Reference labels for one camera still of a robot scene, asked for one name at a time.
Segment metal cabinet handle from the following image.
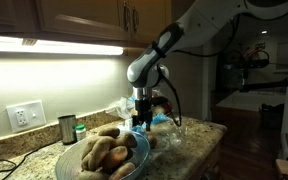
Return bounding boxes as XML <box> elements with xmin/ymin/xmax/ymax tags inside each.
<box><xmin>122</xmin><ymin>1</ymin><xmax>131</xmax><ymax>33</ymax></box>
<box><xmin>131</xmin><ymin>6</ymin><xmax>140</xmax><ymax>34</ymax></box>

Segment black camera stand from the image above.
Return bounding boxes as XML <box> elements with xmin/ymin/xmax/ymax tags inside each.
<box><xmin>223</xmin><ymin>49</ymin><xmax>288</xmax><ymax>94</ymax></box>

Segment blue clear plastic potato bag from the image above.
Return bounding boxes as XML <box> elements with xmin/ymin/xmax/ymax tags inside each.
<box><xmin>117</xmin><ymin>113</ymin><xmax>190</xmax><ymax>158</ymax></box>

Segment white pill bottle green cap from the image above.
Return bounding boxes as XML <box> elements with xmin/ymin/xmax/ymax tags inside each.
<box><xmin>75</xmin><ymin>124</ymin><xmax>87</xmax><ymax>142</ymax></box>

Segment white outlet switch plate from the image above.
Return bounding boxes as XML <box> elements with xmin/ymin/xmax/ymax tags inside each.
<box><xmin>6</xmin><ymin>99</ymin><xmax>47</xmax><ymax>134</ymax></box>

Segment metal cup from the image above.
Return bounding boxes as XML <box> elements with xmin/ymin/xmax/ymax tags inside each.
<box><xmin>57</xmin><ymin>114</ymin><xmax>78</xmax><ymax>145</ymax></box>

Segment brown potato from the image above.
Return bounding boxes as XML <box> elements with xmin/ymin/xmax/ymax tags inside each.
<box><xmin>147</xmin><ymin>134</ymin><xmax>158</xmax><ymax>150</ymax></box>
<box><xmin>75</xmin><ymin>169</ymin><xmax>105</xmax><ymax>180</ymax></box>
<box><xmin>81</xmin><ymin>135</ymin><xmax>117</xmax><ymax>171</ymax></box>
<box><xmin>115</xmin><ymin>132</ymin><xmax>138</xmax><ymax>149</ymax></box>
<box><xmin>108</xmin><ymin>162</ymin><xmax>137</xmax><ymax>180</ymax></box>
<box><xmin>98</xmin><ymin>127</ymin><xmax>121</xmax><ymax>138</ymax></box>
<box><xmin>100</xmin><ymin>145</ymin><xmax>129</xmax><ymax>171</ymax></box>

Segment clear glass bowl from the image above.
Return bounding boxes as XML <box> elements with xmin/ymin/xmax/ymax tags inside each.
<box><xmin>54</xmin><ymin>129</ymin><xmax>152</xmax><ymax>180</ymax></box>

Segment clear bread bag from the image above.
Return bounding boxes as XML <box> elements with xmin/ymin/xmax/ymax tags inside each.
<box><xmin>150</xmin><ymin>89</ymin><xmax>172</xmax><ymax>116</ymax></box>

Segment dark floor bin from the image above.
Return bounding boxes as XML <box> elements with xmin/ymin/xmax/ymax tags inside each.
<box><xmin>260</xmin><ymin>103</ymin><xmax>285</xmax><ymax>131</ymax></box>

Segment black power cord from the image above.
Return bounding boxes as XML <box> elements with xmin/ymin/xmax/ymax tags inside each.
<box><xmin>0</xmin><ymin>141</ymin><xmax>63</xmax><ymax>176</ymax></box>

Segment under-cabinet light strip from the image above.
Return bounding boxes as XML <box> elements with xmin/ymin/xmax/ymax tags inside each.
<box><xmin>0</xmin><ymin>34</ymin><xmax>124</xmax><ymax>57</ymax></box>

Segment red round produce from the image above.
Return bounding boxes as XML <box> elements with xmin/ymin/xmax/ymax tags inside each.
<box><xmin>163</xmin><ymin>101</ymin><xmax>174</xmax><ymax>114</ymax></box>

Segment red bicycle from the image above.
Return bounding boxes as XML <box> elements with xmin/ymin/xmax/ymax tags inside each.
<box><xmin>238</xmin><ymin>41</ymin><xmax>271</xmax><ymax>69</ymax></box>

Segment wooden wall cabinet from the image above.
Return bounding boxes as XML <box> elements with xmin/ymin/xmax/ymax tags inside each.
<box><xmin>0</xmin><ymin>0</ymin><xmax>173</xmax><ymax>56</ymax></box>

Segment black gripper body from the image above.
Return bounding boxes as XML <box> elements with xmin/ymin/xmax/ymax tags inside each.
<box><xmin>132</xmin><ymin>98</ymin><xmax>154</xmax><ymax>118</ymax></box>

